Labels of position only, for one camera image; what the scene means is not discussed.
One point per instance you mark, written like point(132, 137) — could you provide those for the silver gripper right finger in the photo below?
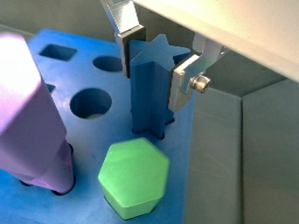
point(188, 74)

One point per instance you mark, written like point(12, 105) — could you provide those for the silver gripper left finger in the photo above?
point(123, 19)

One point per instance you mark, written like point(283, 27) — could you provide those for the blue star peg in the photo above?
point(151, 64)

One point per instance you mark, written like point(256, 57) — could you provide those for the blue shape-sorter block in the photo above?
point(80, 68)

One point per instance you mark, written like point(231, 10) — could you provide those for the green hexagonal peg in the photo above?
point(132, 177)

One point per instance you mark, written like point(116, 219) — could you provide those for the purple pentagon peg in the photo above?
point(35, 152)

